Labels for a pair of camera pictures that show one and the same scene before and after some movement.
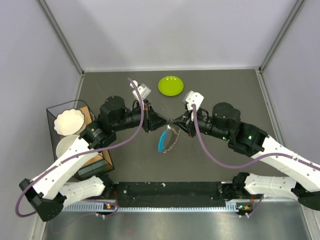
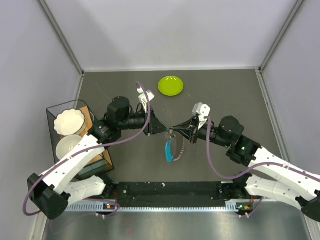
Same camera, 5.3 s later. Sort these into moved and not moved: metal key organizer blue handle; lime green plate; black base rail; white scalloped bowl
Moved: metal key organizer blue handle
Not moved: black base rail; lime green plate; white scalloped bowl
